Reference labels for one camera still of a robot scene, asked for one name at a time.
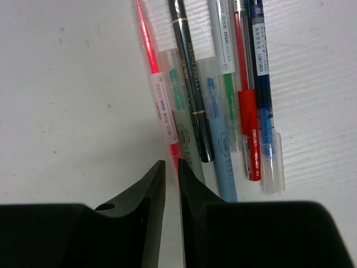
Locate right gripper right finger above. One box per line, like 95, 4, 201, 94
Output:
178, 159, 354, 267

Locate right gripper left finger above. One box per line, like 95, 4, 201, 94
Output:
1, 160, 166, 267

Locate grey green gel pen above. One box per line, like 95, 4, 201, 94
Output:
158, 49, 205, 183

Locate light blue gel pen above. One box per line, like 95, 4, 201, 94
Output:
197, 56, 238, 202

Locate pink gel pen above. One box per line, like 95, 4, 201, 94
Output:
134, 1, 181, 171

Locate black gold-banded pencil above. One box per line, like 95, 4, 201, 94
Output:
168, 1, 214, 162

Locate green slim highlighter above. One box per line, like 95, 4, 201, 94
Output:
208, 1, 240, 152

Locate purple gel pen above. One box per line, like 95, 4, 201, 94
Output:
245, 1, 285, 195

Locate red gel pen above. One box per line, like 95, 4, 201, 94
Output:
229, 1, 262, 181

